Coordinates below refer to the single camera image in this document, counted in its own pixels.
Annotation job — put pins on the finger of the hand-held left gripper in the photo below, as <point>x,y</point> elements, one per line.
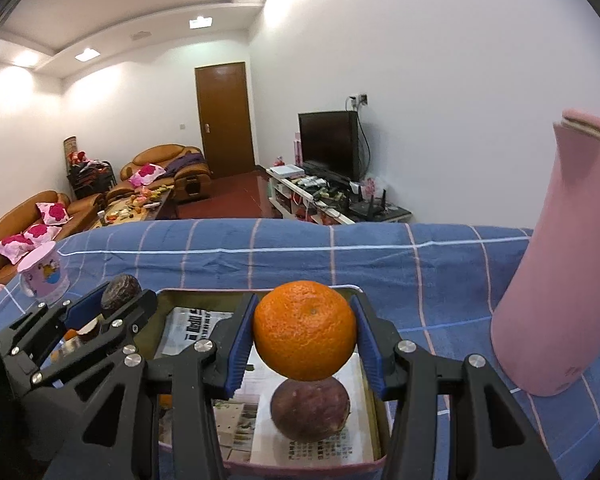
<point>82,310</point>
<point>125,325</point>

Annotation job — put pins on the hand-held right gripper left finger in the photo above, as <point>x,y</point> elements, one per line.
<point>239,345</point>

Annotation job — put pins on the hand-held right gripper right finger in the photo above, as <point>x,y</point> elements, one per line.
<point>367,347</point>

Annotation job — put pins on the wrinkled dark passion fruit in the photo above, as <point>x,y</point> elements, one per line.
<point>122,289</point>

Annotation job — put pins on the metal tin box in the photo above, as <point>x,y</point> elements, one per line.
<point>169,310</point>

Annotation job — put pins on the large orange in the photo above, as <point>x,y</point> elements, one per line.
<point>305,330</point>

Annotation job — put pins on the pink cartoon mug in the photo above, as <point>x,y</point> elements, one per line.
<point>45,275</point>

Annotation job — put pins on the smooth purple passion fruit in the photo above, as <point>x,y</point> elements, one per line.
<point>310,410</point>

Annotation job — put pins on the pink flowered pillow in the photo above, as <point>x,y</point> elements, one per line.
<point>54,213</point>
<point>147,175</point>
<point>42,234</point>
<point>14,249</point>

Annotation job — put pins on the blue checked blanket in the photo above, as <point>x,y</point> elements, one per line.
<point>430,270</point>

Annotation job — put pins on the cluttered coffee table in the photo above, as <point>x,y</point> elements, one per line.
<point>132,207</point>

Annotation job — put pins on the brown leather sofa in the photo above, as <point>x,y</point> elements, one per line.
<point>25,210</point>

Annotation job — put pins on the newspaper lining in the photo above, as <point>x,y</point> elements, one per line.
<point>310,452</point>

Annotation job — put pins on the black rack with clothes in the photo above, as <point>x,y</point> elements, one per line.
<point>90,175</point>

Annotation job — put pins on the black router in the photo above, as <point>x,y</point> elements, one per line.
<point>367,207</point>

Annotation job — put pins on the brown leather armchair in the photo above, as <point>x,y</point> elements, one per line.
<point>180,180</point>

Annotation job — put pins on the pink patterned bag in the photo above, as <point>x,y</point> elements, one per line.
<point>370,186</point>

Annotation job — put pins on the white television stand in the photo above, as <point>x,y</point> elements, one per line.
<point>300,195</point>

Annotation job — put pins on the leaning framed board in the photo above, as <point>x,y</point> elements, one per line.
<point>69,147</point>

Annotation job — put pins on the purple throw blanket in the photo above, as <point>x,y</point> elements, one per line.
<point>187,164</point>

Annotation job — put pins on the white set-top box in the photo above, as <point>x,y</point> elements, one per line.
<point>287,171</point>

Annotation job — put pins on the pink tall box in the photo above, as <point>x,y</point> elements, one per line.
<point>297,149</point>

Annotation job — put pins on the black television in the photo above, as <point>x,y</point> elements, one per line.
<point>327,142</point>

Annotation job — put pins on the brown wooden door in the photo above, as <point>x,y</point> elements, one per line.
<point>225,120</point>

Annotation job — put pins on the square ceiling light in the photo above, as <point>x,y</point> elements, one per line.
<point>201,22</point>
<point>86,54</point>

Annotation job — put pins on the wall socket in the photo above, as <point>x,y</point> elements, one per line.
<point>358,99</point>

